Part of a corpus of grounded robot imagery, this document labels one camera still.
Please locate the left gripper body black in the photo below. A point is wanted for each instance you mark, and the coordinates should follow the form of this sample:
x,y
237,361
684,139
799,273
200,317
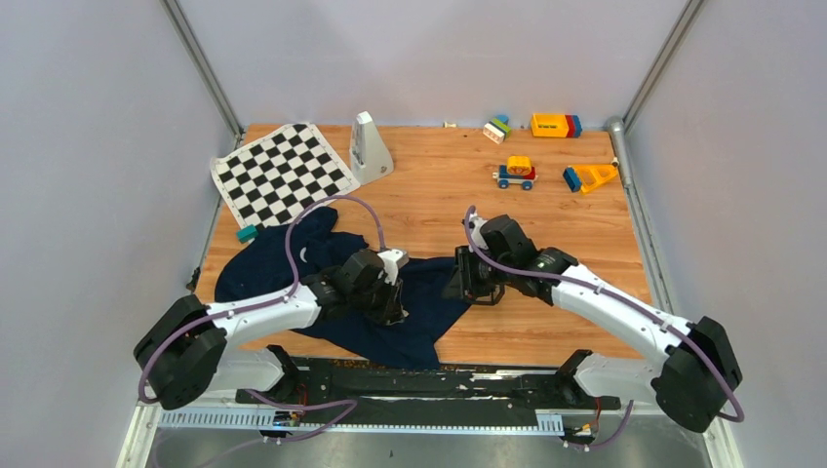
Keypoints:
x,y
378,300

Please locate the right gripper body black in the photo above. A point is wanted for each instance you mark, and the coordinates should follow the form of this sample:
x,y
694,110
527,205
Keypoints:
x,y
478,275

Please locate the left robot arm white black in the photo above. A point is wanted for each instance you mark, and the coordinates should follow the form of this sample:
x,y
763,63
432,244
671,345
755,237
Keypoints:
x,y
196,348

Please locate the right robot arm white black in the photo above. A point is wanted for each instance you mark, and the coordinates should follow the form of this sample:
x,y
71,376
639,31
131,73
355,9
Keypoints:
x,y
687,368

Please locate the toy car with yellow top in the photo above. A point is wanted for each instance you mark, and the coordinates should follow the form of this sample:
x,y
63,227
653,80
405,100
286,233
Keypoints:
x,y
518,171

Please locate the teal block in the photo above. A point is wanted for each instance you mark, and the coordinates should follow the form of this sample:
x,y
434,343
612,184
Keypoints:
x,y
246,234

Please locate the white metronome-shaped object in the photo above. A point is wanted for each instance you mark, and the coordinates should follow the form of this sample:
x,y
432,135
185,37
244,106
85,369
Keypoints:
x,y
370,158

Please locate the checkerboard calibration mat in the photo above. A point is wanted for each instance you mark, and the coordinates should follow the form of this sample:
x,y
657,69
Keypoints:
x,y
271,180

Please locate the white green blue brick stack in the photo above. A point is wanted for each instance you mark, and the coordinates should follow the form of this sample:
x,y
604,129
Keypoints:
x,y
497,129

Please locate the orange blue toy ramp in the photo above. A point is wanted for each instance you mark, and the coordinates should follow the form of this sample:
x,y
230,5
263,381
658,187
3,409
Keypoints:
x,y
587,178

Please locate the yellow red blue brick box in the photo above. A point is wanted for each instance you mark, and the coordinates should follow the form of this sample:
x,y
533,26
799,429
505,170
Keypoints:
x,y
556,125

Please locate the grey metal pipe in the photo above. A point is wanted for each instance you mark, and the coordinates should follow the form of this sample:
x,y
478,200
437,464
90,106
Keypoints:
x,y
617,132

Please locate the black square frame box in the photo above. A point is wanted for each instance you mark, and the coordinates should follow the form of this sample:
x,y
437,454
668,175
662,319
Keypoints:
x,y
489,297

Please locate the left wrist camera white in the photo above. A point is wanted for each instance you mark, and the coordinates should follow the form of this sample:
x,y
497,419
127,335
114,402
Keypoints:
x,y
393,260

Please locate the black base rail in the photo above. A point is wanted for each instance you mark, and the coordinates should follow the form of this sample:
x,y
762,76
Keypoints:
x,y
452,395

